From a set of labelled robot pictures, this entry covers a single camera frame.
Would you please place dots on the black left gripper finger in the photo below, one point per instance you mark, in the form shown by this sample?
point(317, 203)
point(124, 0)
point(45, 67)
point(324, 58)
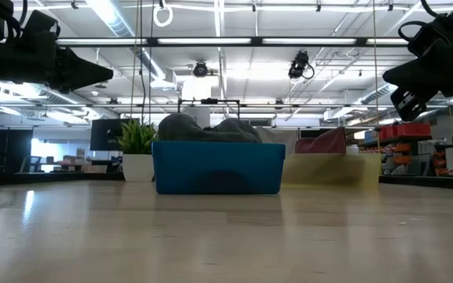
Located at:
point(81, 72)

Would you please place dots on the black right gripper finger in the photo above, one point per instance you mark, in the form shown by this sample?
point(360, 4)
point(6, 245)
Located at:
point(407, 74)
point(411, 104)

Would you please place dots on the maroon knit cap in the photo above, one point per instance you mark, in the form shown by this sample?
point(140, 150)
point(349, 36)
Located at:
point(325, 143)

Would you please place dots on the yellow translucent plastic bin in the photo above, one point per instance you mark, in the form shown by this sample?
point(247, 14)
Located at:
point(328, 171)

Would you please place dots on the blue plastic bin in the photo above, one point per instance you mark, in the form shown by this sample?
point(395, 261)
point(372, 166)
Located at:
point(218, 169)

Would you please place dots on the large red plastic crate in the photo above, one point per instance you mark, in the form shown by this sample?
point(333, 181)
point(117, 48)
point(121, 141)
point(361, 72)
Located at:
point(413, 129)

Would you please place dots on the shelf rack with orange bins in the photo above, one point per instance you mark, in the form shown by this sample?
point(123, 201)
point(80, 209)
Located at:
point(403, 157)

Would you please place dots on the dark cabinet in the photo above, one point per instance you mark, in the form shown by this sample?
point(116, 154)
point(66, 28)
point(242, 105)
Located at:
point(8, 149)

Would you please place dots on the green potted plant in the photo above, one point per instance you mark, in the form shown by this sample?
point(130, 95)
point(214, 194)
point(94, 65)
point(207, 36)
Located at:
point(138, 157)

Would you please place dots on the round black ceiling device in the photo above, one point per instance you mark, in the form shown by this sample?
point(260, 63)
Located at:
point(201, 69)

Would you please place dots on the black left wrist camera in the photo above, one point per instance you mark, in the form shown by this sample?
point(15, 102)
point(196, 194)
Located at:
point(39, 25)

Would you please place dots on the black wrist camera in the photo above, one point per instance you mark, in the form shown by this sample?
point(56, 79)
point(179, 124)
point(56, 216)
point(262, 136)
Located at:
point(431, 33)
point(39, 25)

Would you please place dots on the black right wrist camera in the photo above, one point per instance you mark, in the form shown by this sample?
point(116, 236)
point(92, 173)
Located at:
point(431, 33)

